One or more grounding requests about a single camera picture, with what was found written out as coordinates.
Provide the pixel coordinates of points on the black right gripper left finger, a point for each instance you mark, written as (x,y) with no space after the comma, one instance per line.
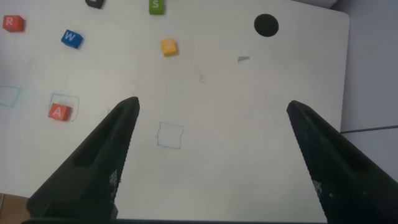
(93,161)

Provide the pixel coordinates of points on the blue block letter W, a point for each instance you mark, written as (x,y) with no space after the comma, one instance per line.
(72,39)

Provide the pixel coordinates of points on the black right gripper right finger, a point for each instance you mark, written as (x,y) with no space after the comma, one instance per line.
(339,174)

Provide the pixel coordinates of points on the black block letter L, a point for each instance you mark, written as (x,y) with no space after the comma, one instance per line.
(94,3)

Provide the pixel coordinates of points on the orange block letter A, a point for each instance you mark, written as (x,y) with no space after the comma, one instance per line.
(59,112)

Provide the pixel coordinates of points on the yellow letter block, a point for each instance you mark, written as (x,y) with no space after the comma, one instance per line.
(169,47)

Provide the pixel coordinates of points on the orange block letter R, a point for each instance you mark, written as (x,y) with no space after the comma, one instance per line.
(13,23)

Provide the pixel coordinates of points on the green block letter S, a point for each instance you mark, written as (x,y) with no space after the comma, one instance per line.
(156,7)

